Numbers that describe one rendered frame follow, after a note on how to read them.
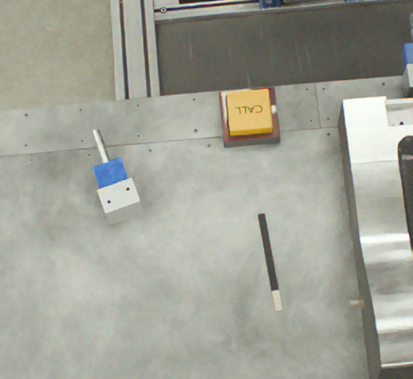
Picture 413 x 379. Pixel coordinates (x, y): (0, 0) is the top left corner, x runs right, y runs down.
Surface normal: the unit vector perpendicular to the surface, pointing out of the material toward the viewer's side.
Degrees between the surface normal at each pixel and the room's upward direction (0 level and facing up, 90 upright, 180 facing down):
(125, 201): 0
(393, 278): 28
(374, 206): 3
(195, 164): 0
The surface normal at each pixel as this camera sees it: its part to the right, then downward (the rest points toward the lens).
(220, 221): -0.04, -0.35
